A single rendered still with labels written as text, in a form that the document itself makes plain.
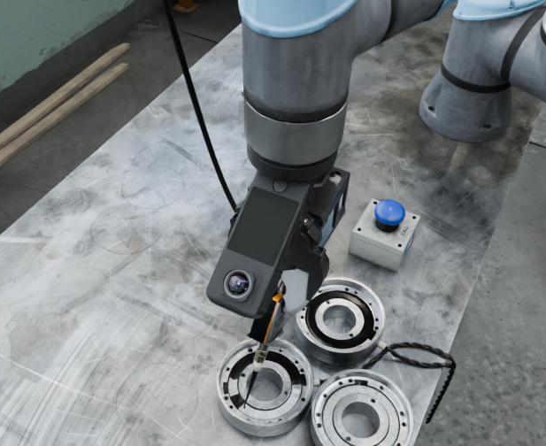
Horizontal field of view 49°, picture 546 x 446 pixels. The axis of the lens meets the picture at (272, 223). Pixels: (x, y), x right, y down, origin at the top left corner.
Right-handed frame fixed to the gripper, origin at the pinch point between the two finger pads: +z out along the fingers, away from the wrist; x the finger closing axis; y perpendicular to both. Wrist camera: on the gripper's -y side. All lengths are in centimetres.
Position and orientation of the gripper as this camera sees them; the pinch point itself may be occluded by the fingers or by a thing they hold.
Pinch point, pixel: (274, 305)
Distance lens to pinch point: 59.8
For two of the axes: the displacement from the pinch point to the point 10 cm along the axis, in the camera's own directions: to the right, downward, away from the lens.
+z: -0.2, 6.7, 7.4
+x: -8.9, -3.6, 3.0
